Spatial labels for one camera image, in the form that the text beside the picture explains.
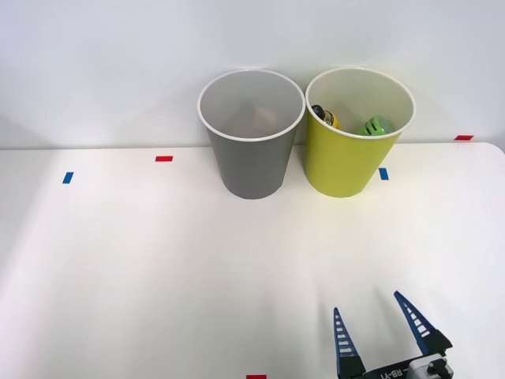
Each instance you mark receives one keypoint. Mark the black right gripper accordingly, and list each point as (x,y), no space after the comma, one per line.
(388,374)

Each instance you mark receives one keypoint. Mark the yellow-green plastic waste bin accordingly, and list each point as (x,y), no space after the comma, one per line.
(343,162)

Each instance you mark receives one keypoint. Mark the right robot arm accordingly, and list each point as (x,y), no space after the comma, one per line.
(422,371)

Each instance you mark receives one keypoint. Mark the small bottle with yellow label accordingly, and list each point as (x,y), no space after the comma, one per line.
(329,117)

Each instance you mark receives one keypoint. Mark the green plastic bottle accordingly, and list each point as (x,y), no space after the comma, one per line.
(375,125)

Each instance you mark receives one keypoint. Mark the grey plastic waste bin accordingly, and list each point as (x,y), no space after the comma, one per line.
(252,166)

